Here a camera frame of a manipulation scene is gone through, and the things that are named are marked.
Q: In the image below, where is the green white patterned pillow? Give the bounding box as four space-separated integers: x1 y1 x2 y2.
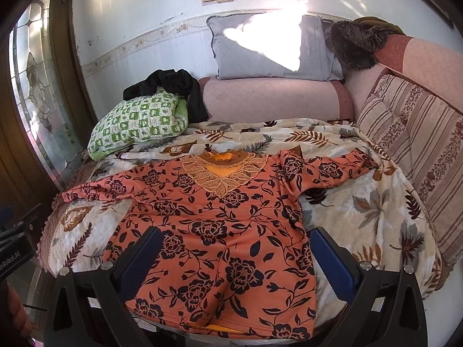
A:
87 88 188 160

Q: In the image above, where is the person's left hand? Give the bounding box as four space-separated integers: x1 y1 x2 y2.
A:
8 284 32 338

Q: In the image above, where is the black garment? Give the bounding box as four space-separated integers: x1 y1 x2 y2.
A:
122 69 209 123

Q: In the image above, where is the pink quilted bolster cushion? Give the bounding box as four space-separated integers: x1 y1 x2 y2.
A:
199 77 354 123

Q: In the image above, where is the grey quilted pillow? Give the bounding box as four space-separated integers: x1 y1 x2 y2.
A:
206 11 343 82

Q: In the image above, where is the leaf pattern fleece blanket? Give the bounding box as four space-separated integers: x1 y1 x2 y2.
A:
38 118 443 295

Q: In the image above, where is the striped brown floral cushion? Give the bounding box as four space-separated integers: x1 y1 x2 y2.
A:
357 74 462 265

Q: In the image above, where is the wooden stained glass door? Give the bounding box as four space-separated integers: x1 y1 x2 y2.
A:
1 0 96 206

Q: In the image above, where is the orange black floral shirt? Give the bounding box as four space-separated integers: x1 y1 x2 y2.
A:
63 149 377 341

